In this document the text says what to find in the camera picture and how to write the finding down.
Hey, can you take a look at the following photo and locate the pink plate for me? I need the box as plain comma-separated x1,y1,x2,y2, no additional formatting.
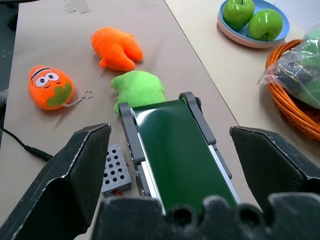
216,13,283,49

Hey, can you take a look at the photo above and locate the green plush toy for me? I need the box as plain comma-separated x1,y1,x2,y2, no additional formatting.
109,70,167,117

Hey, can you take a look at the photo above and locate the clear plastic bag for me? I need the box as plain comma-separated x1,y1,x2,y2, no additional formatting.
257,20,320,110

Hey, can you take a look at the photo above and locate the green conveyor belt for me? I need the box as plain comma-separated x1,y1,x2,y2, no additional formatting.
117,91,243,217

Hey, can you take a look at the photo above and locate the grey perforated control box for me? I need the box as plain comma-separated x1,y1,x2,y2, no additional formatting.
101,144,133,198

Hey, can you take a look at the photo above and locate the orange woven basket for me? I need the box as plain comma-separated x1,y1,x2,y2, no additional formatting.
265,39,320,144

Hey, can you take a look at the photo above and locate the orange plush toy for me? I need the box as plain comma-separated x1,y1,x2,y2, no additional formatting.
90,26,145,71

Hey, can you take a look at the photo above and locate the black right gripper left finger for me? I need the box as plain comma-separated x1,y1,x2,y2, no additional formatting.
0,122,112,240

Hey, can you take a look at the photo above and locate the grey tape strip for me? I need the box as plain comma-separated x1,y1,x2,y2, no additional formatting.
63,0,77,14
74,0,91,14

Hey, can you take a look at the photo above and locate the blue plate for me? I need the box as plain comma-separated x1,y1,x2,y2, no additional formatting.
218,0,291,43

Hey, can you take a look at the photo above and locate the green apple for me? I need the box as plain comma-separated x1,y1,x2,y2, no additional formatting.
247,8,284,42
222,0,256,31

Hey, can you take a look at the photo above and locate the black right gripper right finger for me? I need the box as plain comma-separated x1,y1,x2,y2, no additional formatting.
229,126,320,214

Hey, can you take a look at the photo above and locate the black power cable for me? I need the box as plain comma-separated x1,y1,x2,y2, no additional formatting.
0,126,54,162

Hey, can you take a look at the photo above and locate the orange face plush keychain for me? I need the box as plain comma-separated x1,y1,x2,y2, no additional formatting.
28,65,94,111

